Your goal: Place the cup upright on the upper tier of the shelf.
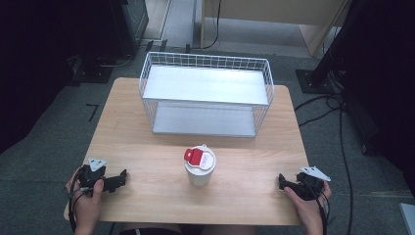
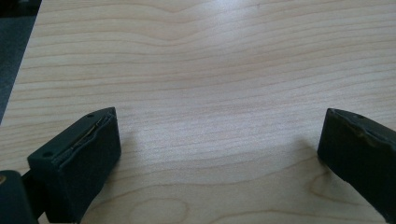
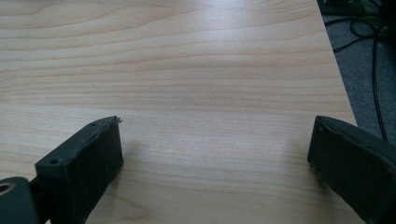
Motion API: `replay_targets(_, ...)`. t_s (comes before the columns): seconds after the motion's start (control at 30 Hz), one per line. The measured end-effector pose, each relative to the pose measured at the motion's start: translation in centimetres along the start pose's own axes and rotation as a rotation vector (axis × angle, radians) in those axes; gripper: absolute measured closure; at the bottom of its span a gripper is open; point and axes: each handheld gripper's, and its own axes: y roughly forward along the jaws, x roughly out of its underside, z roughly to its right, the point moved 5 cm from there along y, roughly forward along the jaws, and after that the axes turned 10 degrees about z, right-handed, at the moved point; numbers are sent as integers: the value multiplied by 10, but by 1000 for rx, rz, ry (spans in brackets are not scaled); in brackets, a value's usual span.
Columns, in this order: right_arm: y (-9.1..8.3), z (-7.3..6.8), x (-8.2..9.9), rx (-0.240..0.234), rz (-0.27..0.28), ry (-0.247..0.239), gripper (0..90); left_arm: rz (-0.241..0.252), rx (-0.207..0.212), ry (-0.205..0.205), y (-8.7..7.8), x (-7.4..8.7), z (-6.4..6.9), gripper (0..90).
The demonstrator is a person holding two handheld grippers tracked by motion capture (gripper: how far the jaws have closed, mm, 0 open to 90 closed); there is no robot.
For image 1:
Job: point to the person's right hand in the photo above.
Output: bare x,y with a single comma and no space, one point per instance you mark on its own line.
306,209

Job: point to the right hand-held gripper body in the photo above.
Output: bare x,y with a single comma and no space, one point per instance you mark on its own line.
310,186

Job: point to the person's left hand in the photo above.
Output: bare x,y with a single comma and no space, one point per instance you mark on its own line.
88,205

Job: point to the white flat object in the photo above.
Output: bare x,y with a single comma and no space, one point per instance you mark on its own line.
408,218

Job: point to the white cup with red lid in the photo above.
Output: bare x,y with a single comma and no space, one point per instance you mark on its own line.
199,166

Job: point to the dark equipment cabinet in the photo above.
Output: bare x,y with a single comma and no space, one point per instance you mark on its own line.
130,23

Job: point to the black metal stand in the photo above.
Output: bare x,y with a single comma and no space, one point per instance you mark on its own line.
329,58

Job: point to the light wooden furniture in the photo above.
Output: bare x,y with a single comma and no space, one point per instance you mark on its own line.
280,13

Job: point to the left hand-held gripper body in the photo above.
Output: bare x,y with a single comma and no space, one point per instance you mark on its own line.
88,174

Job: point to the black stand base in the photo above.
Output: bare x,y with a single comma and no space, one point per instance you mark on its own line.
93,70

